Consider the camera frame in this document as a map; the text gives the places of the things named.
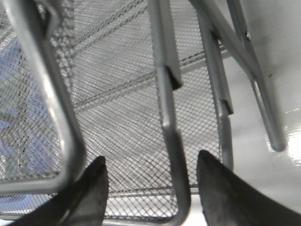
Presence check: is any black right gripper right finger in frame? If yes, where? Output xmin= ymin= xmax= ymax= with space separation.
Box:
xmin=197 ymin=150 xmax=301 ymax=226

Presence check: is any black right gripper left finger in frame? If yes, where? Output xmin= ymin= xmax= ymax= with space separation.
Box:
xmin=14 ymin=156 xmax=108 ymax=226

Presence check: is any silver mesh tray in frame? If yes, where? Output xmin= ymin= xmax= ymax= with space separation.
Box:
xmin=0 ymin=183 xmax=203 ymax=221
xmin=52 ymin=0 xmax=225 ymax=226
xmin=0 ymin=0 xmax=86 ymax=194

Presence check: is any blue plastic tray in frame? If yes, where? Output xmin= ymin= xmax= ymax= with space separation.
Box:
xmin=0 ymin=40 xmax=62 ymax=212

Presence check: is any silver metal rack frame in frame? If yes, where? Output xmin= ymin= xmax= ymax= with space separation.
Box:
xmin=148 ymin=0 xmax=286 ymax=152

